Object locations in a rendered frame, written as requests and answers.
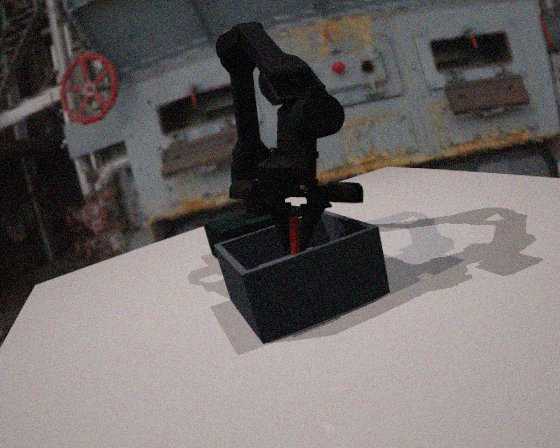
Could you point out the dark red peg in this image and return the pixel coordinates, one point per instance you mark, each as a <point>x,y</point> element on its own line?
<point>294,235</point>

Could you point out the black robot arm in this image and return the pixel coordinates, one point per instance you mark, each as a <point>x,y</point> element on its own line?
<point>307,114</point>

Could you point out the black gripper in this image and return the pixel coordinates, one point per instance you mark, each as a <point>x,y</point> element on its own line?
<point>318,198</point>

